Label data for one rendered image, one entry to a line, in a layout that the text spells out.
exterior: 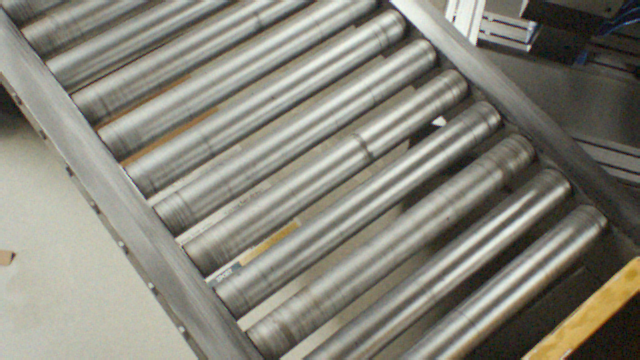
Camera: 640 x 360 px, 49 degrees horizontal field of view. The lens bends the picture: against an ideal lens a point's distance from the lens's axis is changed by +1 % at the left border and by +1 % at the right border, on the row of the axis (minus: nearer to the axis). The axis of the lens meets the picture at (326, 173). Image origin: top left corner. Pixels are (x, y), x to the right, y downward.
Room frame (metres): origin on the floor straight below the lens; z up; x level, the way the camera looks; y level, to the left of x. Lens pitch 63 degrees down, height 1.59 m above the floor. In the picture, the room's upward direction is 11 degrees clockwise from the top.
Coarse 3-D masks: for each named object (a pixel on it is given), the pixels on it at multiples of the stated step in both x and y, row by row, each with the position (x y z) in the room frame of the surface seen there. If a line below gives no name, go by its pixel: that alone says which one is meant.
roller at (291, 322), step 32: (480, 160) 0.47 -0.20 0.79; (512, 160) 0.48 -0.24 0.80; (448, 192) 0.41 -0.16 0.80; (480, 192) 0.43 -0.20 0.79; (416, 224) 0.36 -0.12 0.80; (448, 224) 0.38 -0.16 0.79; (352, 256) 0.31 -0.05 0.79; (384, 256) 0.31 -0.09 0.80; (320, 288) 0.26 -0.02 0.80; (352, 288) 0.27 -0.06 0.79; (288, 320) 0.21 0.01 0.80; (320, 320) 0.22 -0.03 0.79
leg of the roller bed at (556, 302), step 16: (576, 272) 0.40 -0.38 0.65; (592, 272) 0.40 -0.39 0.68; (560, 288) 0.40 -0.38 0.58; (576, 288) 0.39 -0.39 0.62; (592, 288) 0.38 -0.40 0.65; (544, 304) 0.40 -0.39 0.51; (560, 304) 0.39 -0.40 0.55; (576, 304) 0.38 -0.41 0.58; (528, 320) 0.40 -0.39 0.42; (544, 320) 0.39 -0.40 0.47; (560, 320) 0.38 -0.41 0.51; (496, 336) 0.41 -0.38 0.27; (512, 336) 0.39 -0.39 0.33; (528, 336) 0.38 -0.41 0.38; (480, 352) 0.40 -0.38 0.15; (496, 352) 0.39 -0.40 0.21; (512, 352) 0.38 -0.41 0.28
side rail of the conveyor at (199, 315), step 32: (0, 32) 0.52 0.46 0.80; (0, 64) 0.47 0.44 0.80; (32, 64) 0.48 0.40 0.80; (32, 96) 0.44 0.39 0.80; (64, 96) 0.45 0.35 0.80; (64, 128) 0.40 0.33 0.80; (64, 160) 0.36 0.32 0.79; (96, 160) 0.37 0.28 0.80; (96, 192) 0.32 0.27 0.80; (128, 192) 0.33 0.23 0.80; (128, 224) 0.29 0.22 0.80; (160, 224) 0.30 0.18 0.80; (128, 256) 0.28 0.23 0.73; (160, 256) 0.26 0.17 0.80; (160, 288) 0.22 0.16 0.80; (192, 288) 0.23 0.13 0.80; (192, 320) 0.19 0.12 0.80; (224, 320) 0.20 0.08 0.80; (224, 352) 0.17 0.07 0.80; (256, 352) 0.17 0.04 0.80
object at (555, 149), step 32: (384, 0) 0.71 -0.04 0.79; (416, 0) 0.72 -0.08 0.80; (416, 32) 0.66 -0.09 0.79; (448, 32) 0.67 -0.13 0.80; (448, 64) 0.62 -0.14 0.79; (480, 64) 0.62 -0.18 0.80; (480, 96) 0.57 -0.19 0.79; (512, 96) 0.58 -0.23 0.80; (512, 128) 0.53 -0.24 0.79; (544, 128) 0.54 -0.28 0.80; (544, 160) 0.49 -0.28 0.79; (576, 160) 0.50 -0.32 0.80; (576, 192) 0.45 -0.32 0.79; (608, 192) 0.46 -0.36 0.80; (608, 256) 0.40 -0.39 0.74
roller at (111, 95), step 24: (264, 0) 0.66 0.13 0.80; (288, 0) 0.68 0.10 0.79; (312, 0) 0.70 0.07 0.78; (216, 24) 0.60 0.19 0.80; (240, 24) 0.62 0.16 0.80; (264, 24) 0.63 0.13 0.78; (168, 48) 0.55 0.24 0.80; (192, 48) 0.56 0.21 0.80; (216, 48) 0.57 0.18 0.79; (120, 72) 0.50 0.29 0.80; (144, 72) 0.51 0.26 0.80; (168, 72) 0.52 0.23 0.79; (72, 96) 0.45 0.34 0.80; (96, 96) 0.46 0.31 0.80; (120, 96) 0.47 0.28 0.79; (144, 96) 0.48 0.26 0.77; (96, 120) 0.43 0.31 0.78
